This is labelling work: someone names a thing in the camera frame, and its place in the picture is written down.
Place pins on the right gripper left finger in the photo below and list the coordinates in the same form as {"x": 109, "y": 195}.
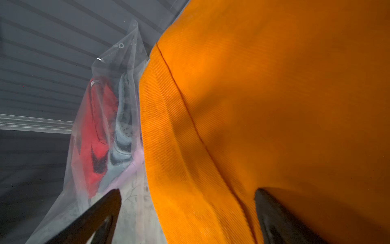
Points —
{"x": 97, "y": 224}

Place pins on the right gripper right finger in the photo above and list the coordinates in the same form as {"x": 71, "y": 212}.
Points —
{"x": 278, "y": 225}

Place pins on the red garment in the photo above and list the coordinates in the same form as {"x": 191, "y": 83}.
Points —
{"x": 94, "y": 134}

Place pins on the clear plastic vacuum bag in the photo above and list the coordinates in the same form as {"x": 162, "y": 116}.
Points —
{"x": 137, "y": 222}

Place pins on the orange trousers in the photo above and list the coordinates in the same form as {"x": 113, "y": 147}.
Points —
{"x": 292, "y": 97}

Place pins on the lilac folded garment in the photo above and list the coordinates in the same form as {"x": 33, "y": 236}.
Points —
{"x": 135, "y": 167}

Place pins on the grey blue folded garment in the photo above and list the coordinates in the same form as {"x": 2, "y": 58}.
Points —
{"x": 120, "y": 152}

